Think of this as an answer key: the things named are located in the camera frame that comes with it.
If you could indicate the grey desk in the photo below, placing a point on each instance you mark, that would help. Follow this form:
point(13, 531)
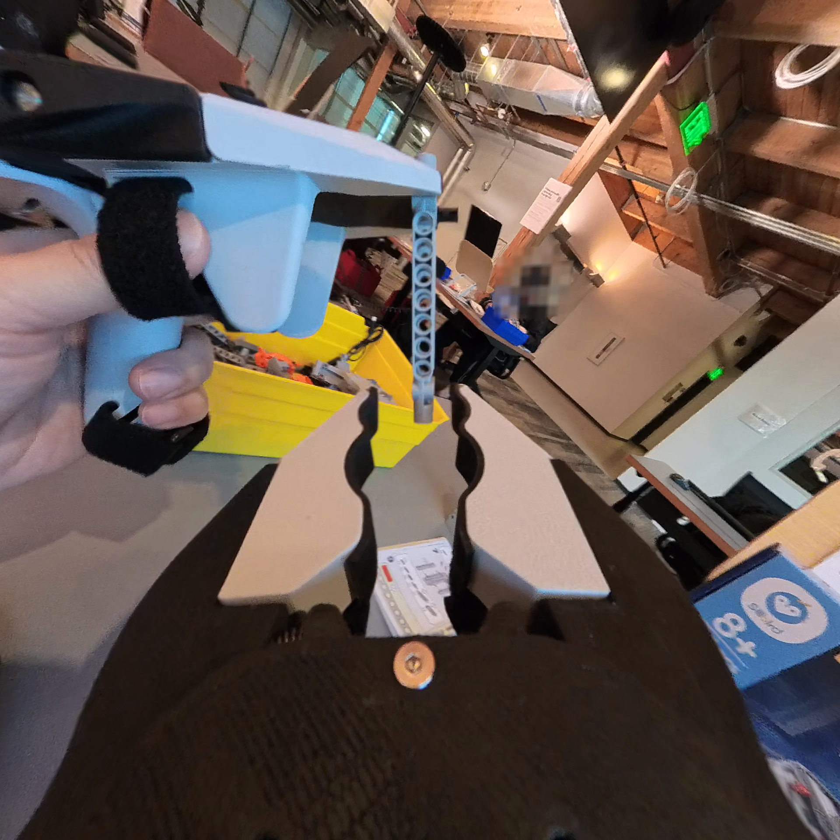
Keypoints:
point(98, 525)

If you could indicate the grey perforated building beam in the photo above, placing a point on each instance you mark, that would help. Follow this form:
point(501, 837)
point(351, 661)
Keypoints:
point(424, 308)

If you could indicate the black floor lamp stand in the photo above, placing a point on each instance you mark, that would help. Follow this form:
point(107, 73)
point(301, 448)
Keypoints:
point(441, 43)

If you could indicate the red bag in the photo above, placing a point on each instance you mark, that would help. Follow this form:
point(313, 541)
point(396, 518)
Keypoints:
point(358, 272)

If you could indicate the large blue bin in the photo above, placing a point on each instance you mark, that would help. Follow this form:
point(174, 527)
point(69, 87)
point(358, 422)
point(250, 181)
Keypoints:
point(505, 328)

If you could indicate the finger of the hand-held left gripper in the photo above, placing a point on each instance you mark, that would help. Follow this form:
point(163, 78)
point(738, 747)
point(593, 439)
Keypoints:
point(275, 249)

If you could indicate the person's left hand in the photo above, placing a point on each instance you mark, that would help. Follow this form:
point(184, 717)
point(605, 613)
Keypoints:
point(39, 361)

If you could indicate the white instruction manual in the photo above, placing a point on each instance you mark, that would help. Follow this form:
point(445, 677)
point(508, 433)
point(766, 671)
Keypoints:
point(413, 584)

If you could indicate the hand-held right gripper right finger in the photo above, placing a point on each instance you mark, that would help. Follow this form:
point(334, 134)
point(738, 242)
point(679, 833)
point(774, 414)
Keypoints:
point(531, 525)

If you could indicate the blue robot kit box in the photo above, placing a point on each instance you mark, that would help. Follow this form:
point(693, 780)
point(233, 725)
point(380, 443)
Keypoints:
point(754, 656)

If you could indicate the heap of building pieces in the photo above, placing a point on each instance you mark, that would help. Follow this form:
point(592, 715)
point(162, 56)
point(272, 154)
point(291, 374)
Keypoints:
point(275, 361)

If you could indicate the yellow plastic bin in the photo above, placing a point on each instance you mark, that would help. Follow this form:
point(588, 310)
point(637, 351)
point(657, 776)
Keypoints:
point(295, 426)

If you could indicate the black flat panel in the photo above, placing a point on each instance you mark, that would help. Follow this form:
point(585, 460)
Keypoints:
point(482, 229)

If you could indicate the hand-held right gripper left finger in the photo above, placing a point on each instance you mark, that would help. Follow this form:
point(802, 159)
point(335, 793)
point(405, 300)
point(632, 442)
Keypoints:
point(295, 525)

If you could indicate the white paper sign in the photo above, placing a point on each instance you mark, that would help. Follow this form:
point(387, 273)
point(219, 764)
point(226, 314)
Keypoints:
point(546, 205)

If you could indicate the green exit sign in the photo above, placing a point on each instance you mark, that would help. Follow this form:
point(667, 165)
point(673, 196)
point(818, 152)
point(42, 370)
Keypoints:
point(695, 128)

